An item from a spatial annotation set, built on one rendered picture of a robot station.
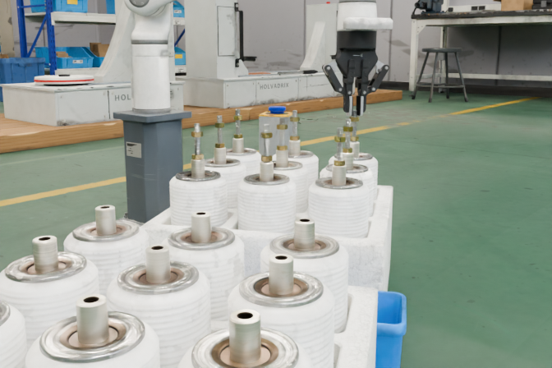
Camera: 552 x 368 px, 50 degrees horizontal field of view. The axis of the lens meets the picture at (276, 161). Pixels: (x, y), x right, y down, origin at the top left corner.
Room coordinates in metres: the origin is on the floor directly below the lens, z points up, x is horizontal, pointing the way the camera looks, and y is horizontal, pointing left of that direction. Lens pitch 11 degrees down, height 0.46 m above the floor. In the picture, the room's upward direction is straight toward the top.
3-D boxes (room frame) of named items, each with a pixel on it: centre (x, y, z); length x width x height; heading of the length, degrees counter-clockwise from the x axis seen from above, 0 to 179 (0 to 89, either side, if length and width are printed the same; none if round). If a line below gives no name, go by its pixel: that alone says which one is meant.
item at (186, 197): (0.97, 0.13, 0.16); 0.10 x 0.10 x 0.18
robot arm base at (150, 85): (1.52, 0.32, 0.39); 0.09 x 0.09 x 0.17; 49
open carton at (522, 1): (5.42, -2.18, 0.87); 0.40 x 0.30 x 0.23; 35
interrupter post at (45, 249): (0.55, 0.23, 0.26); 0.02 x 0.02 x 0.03
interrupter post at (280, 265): (0.50, 0.00, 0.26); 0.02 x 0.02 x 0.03
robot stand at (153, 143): (1.52, 0.32, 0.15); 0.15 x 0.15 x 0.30; 49
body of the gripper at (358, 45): (1.15, -0.15, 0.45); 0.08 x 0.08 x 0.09
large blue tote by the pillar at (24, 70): (5.30, 2.35, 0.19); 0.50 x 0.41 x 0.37; 54
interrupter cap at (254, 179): (0.94, 0.02, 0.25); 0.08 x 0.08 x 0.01
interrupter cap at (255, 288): (0.50, 0.00, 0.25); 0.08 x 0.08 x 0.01
